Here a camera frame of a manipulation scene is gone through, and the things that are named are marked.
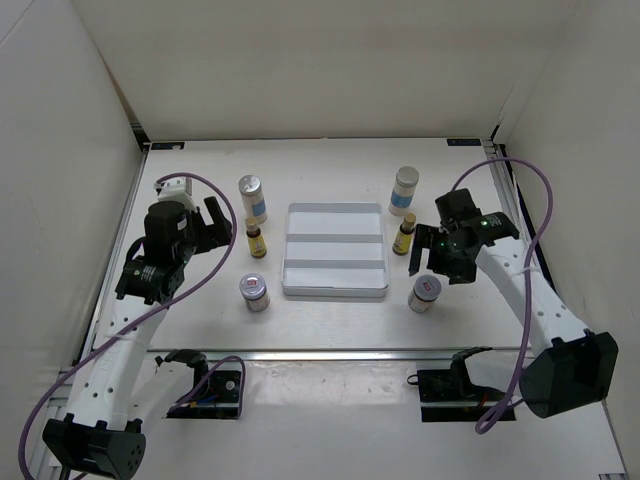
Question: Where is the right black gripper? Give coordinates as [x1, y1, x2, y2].
[408, 224, 477, 285]

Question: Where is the yellow label bottle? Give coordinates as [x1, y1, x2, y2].
[392, 213, 416, 256]
[245, 217, 267, 259]

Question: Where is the short spice jar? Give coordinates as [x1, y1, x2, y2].
[239, 273, 270, 312]
[408, 274, 442, 313]

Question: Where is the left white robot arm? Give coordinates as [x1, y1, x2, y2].
[42, 194, 234, 479]

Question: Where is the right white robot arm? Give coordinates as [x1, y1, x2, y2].
[409, 189, 619, 418]

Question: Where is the left tall white shaker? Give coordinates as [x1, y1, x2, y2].
[238, 174, 268, 224]

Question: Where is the tall white shaker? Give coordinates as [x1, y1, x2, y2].
[238, 174, 268, 224]
[388, 166, 419, 216]

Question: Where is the right tall white shaker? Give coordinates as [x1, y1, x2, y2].
[388, 166, 419, 216]

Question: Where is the white divided organizer tray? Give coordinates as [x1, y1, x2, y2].
[281, 202, 389, 299]

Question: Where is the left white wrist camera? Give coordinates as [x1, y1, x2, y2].
[154, 176, 196, 212]

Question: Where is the aluminium front rail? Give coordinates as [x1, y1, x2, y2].
[144, 347, 539, 362]

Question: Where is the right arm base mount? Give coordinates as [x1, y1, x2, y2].
[406, 346, 504, 423]

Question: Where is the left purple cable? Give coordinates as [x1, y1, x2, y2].
[17, 172, 237, 479]

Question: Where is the purple cable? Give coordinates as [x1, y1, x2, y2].
[449, 157, 555, 434]
[17, 172, 237, 479]

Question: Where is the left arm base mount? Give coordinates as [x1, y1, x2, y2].
[155, 349, 247, 420]

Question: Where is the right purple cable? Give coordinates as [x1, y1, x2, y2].
[449, 157, 555, 434]

